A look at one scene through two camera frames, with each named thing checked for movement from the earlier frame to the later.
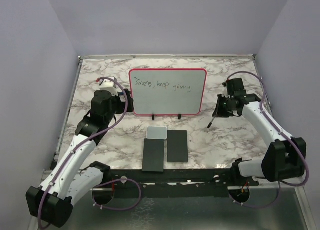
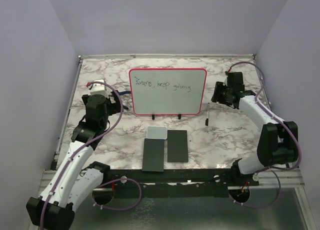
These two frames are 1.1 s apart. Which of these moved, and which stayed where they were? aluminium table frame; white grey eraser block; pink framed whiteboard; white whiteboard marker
Moved: white whiteboard marker
Stayed: aluminium table frame; pink framed whiteboard; white grey eraser block
